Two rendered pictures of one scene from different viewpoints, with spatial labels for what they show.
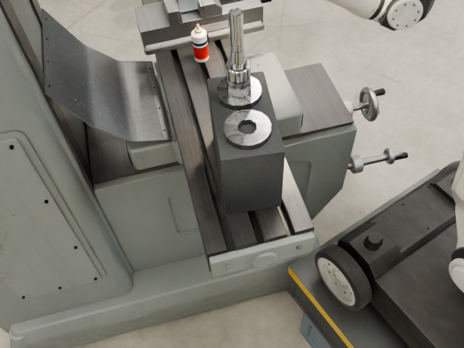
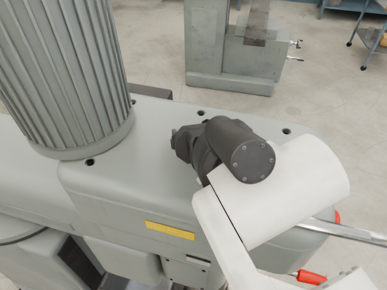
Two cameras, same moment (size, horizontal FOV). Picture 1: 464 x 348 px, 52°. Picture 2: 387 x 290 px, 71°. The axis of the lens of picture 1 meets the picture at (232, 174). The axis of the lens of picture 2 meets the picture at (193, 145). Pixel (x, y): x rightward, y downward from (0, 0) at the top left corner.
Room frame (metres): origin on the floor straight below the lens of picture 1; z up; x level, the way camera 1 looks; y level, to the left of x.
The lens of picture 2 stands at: (0.69, -0.07, 2.25)
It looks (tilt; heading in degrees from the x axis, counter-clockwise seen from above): 47 degrees down; 27
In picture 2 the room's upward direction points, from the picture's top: straight up
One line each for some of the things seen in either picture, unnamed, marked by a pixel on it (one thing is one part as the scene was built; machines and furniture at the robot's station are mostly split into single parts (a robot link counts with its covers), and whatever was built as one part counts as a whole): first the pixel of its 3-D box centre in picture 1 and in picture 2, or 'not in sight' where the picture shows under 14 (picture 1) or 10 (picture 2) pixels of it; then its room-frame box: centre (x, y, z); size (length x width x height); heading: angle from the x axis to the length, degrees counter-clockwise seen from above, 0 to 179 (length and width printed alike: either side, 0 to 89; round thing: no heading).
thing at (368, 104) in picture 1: (358, 106); not in sight; (1.09, -0.43, 0.66); 0.16 x 0.12 x 0.12; 101
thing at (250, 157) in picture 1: (244, 141); not in sight; (0.64, -0.03, 1.06); 0.22 x 0.12 x 0.20; 5
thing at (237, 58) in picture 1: (237, 39); not in sight; (0.69, -0.03, 1.28); 0.03 x 0.03 x 0.11
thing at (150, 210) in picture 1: (223, 175); not in sight; (1.00, 0.03, 0.46); 0.80 x 0.30 x 0.60; 101
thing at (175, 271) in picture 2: not in sight; (200, 243); (0.99, 0.06, 1.47); 0.21 x 0.19 x 0.32; 11
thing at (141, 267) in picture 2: not in sight; (140, 226); (0.96, 0.25, 1.47); 0.24 x 0.19 x 0.26; 11
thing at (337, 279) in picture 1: (342, 277); not in sight; (0.56, -0.30, 0.50); 0.20 x 0.05 x 0.20; 30
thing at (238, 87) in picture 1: (238, 79); not in sight; (0.69, -0.03, 1.19); 0.05 x 0.05 x 0.06
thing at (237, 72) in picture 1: (237, 65); not in sight; (0.69, -0.03, 1.22); 0.05 x 0.05 x 0.01
